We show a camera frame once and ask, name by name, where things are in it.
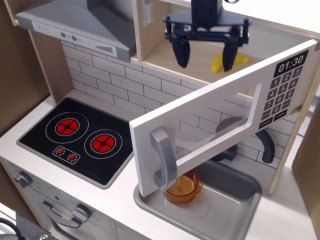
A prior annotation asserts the brown cardboard box right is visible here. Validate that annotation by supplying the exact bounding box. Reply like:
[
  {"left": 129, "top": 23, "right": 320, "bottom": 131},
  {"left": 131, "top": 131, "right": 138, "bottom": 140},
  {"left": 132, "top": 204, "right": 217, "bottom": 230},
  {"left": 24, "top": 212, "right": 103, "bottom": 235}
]
[{"left": 292, "top": 102, "right": 320, "bottom": 231}]

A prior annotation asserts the grey toy sink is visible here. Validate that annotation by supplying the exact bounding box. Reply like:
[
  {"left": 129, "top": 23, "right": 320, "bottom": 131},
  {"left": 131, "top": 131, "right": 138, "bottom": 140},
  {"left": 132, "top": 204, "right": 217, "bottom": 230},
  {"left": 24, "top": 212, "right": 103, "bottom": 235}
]
[{"left": 133, "top": 160, "right": 262, "bottom": 240}]

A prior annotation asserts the grey oven knob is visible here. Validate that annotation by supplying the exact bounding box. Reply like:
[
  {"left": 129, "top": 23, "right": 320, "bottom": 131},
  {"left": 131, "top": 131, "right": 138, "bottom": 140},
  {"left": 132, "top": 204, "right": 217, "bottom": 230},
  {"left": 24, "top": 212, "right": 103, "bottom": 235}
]
[{"left": 15, "top": 171, "right": 33, "bottom": 189}]

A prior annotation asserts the dark grey toy faucet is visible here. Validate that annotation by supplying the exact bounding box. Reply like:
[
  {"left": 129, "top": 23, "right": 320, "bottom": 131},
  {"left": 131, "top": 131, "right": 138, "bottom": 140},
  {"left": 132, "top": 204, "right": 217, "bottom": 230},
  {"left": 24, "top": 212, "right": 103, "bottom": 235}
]
[{"left": 210, "top": 116, "right": 275, "bottom": 164}]

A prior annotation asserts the white toy microwave door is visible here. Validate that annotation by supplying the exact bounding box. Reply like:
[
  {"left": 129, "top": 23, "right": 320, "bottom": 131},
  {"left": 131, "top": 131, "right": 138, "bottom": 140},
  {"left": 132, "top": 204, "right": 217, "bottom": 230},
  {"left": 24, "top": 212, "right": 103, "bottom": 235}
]
[{"left": 129, "top": 39, "right": 320, "bottom": 197}]

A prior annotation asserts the grey range hood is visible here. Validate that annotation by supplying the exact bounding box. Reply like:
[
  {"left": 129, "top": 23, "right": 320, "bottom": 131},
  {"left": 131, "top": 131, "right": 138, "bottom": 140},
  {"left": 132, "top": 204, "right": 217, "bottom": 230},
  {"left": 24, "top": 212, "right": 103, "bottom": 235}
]
[{"left": 16, "top": 0, "right": 136, "bottom": 63}]

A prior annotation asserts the black toy stovetop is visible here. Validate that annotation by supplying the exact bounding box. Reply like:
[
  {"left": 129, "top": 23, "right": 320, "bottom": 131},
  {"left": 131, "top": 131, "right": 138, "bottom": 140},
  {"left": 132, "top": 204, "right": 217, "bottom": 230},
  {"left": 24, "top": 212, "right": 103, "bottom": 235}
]
[{"left": 17, "top": 97, "right": 133, "bottom": 189}]

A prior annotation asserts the orange transparent toy pot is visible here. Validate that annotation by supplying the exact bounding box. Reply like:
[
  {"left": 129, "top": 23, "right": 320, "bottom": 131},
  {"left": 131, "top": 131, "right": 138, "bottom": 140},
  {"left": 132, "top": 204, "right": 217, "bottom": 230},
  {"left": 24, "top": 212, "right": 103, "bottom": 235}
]
[{"left": 164, "top": 169, "right": 203, "bottom": 204}]

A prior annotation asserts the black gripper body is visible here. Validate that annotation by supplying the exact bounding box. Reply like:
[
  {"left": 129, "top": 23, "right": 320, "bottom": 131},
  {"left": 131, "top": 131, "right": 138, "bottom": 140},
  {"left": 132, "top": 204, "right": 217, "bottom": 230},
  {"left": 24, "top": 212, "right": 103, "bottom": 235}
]
[{"left": 163, "top": 0, "right": 251, "bottom": 46}]

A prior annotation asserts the yellow toy banana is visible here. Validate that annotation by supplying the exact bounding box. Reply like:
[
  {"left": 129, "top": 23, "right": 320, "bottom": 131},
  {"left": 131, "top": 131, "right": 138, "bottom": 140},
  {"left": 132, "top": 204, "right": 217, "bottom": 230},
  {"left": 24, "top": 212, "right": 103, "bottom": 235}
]
[{"left": 211, "top": 53, "right": 250, "bottom": 73}]

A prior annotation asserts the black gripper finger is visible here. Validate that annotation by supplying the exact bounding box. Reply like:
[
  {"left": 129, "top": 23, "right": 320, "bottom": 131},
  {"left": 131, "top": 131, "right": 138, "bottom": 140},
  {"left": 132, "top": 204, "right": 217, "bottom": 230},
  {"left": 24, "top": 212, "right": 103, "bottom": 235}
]
[
  {"left": 222, "top": 39, "right": 239, "bottom": 72},
  {"left": 171, "top": 35, "right": 191, "bottom": 68}
]

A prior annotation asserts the black cable bottom left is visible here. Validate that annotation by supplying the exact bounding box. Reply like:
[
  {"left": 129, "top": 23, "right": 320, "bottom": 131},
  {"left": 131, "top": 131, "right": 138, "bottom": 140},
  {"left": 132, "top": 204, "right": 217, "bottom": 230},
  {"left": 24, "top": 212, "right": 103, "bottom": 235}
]
[{"left": 0, "top": 217, "right": 23, "bottom": 240}]

